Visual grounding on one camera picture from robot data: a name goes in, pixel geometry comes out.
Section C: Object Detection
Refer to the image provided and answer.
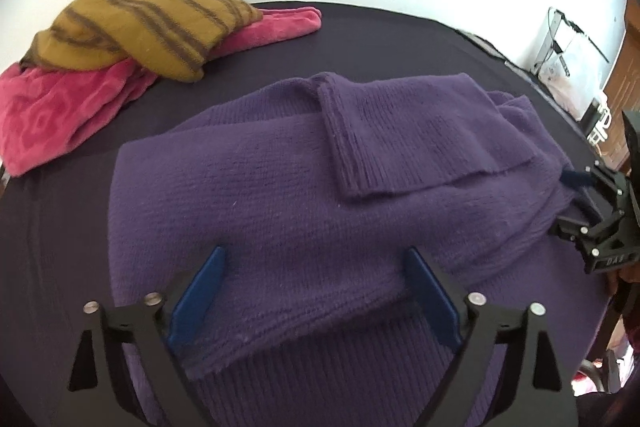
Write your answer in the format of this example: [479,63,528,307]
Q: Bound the purple knit sweater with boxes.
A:
[108,72,608,426]

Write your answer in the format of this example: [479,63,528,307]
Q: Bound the wooden door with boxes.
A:
[600,0,640,173]

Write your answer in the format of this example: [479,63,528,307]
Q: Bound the clear plastic storage bag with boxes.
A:
[530,8,611,121]

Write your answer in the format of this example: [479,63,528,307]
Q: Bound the pink fleece garment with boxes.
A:
[1,6,322,178]

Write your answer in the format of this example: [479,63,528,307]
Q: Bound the mustard brown striped garment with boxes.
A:
[21,0,262,83]

